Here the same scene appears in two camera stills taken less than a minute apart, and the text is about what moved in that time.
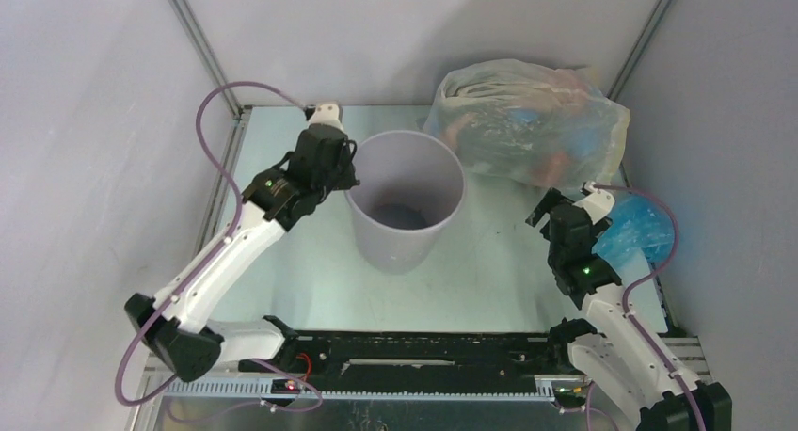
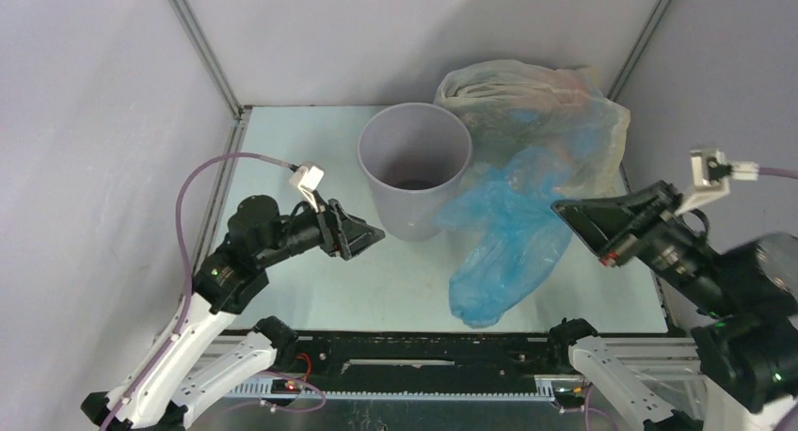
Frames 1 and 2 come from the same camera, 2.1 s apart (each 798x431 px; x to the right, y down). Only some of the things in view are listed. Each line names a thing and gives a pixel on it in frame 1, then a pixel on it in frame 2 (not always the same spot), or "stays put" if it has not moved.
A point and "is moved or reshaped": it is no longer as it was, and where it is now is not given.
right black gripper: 557,218 -> 632,227
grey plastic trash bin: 411,185 is moved or reshaped
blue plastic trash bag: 638,220 is moved or reshaped
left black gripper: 348,179 -> 343,234
